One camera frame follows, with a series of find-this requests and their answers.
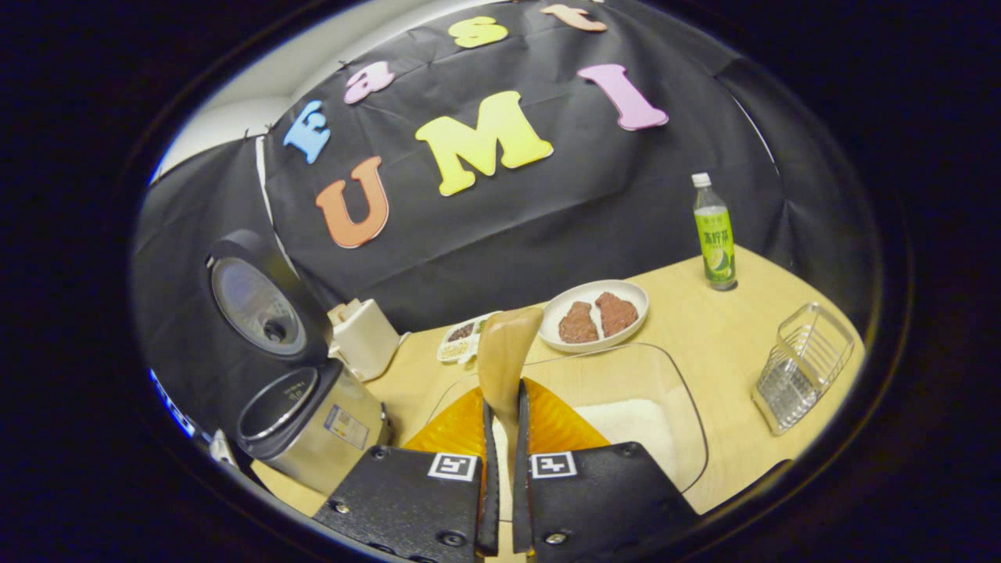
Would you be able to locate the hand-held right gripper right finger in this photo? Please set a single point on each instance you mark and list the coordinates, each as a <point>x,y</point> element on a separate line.
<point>522,500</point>

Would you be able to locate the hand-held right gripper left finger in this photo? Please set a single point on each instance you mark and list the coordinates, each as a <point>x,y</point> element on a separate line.
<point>490,500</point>

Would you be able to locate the wooden spoon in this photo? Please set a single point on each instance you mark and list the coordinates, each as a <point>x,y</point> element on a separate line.
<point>504,352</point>

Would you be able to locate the black silver rice cooker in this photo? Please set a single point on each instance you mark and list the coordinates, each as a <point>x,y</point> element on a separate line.
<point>313,430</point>

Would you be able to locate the small divided white dish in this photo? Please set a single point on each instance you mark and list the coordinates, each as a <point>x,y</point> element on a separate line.
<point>457,340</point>

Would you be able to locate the brown meat piece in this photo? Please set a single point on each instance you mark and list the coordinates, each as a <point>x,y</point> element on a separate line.
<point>579,322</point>
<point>616,313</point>

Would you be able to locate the white toaster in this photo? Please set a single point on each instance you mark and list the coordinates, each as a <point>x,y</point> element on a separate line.
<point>367,340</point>

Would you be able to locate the white round plate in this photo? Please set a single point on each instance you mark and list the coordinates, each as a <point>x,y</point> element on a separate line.
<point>637,293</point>

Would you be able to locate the brown bread slice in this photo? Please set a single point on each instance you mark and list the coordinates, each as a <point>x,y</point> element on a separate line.
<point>342,313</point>

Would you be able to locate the black backdrop cloth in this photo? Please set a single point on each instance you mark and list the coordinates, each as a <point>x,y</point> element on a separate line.
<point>547,219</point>

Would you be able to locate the green tea bottle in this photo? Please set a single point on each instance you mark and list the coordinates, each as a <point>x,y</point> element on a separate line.
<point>715,242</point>

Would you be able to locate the computer monitor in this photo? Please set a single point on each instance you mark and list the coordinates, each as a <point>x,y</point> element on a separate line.
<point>168,403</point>

